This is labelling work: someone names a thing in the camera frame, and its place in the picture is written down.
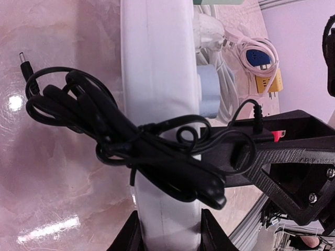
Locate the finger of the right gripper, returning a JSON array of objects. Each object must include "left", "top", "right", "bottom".
[{"left": 200, "top": 109, "right": 335, "bottom": 227}]

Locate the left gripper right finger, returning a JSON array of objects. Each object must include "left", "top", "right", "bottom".
[{"left": 200, "top": 209, "right": 237, "bottom": 251}]

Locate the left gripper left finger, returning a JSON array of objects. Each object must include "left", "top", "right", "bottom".
[{"left": 107, "top": 210, "right": 143, "bottom": 251}]

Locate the yellow cube socket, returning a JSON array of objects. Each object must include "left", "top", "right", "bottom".
[{"left": 255, "top": 67, "right": 285, "bottom": 104}]

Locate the black plug adapter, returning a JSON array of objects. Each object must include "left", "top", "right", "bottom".
[{"left": 19, "top": 53, "right": 257, "bottom": 210}]

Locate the blue cube socket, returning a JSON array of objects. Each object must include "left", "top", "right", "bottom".
[{"left": 246, "top": 49, "right": 271, "bottom": 67}]

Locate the white power strip blue USB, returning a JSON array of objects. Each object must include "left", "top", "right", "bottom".
[{"left": 120, "top": 1, "right": 201, "bottom": 250}]

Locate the light green cube socket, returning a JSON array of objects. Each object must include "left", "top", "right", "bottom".
[{"left": 193, "top": 0, "right": 244, "bottom": 5}]

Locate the front aluminium rail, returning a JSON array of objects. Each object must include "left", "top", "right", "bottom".
[{"left": 229, "top": 194, "right": 268, "bottom": 250}]

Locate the pinkish white cable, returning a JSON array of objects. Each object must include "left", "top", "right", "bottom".
[{"left": 224, "top": 26, "right": 281, "bottom": 118}]

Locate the white coiled cable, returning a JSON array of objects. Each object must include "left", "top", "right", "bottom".
[{"left": 193, "top": 0, "right": 245, "bottom": 126}]

